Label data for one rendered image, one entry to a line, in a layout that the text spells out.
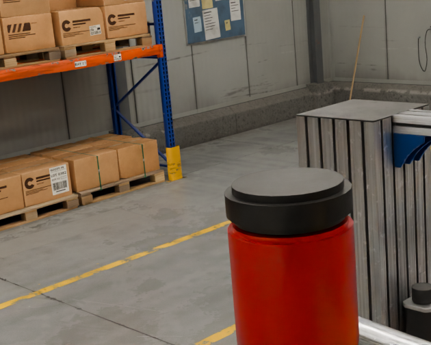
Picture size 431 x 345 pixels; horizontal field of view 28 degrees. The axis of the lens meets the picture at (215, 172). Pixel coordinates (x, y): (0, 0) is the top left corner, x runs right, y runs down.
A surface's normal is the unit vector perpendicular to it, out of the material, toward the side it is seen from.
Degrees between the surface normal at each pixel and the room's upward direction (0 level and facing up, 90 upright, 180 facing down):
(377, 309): 90
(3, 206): 91
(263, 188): 0
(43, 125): 90
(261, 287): 90
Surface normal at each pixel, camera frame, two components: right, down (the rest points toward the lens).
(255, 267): -0.68, 0.22
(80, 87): 0.69, 0.11
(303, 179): -0.08, -0.97
